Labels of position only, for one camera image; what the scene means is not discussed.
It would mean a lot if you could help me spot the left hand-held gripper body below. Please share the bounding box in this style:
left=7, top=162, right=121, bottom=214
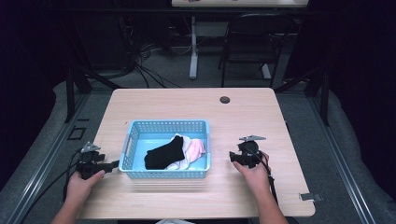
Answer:
left=76, top=141, right=108, bottom=180

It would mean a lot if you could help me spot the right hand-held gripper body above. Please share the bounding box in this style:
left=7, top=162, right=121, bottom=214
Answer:
left=236, top=134, right=269, bottom=170

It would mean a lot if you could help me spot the blue plastic basket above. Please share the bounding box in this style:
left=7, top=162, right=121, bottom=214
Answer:
left=119, top=119, right=212, bottom=180

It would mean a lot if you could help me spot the pink sock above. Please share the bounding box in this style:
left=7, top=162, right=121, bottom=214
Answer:
left=186, top=138, right=207, bottom=163

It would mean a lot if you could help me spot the white sock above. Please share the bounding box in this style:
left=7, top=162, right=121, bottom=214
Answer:
left=165, top=133, right=194, bottom=171

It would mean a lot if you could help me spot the black sock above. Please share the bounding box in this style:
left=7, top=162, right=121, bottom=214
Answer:
left=143, top=134, right=187, bottom=171

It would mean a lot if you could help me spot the person's left hand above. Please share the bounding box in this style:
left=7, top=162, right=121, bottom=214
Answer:
left=65, top=169, right=106, bottom=204

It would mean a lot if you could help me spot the person's right hand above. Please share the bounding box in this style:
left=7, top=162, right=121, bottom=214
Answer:
left=233, top=151, right=271, bottom=197

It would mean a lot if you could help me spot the white cloth on lap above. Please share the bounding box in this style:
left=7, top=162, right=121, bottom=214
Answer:
left=155, top=217, right=189, bottom=224

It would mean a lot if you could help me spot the black folding chair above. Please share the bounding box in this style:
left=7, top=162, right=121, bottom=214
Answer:
left=218, top=11, right=295, bottom=89

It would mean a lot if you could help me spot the white table leg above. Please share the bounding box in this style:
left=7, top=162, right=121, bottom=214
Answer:
left=189, top=15, right=200, bottom=80

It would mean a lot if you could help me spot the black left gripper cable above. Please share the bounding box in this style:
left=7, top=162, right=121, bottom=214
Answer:
left=18, top=148, right=84, bottom=224

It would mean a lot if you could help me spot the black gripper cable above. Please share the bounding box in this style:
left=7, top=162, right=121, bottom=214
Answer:
left=242, top=145, right=279, bottom=205
left=18, top=148, right=84, bottom=224

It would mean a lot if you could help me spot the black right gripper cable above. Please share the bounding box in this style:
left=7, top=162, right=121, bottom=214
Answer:
left=242, top=145, right=279, bottom=205

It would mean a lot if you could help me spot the black metal stand frame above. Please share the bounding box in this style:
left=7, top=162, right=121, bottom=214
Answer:
left=59, top=18, right=125, bottom=124
left=274, top=46, right=332, bottom=127

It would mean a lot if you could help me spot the grey metal table bracket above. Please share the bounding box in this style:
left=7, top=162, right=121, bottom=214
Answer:
left=298, top=192, right=324, bottom=203

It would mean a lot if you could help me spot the tangle of floor cables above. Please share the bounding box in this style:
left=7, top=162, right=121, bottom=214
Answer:
left=118, top=15, right=194, bottom=90

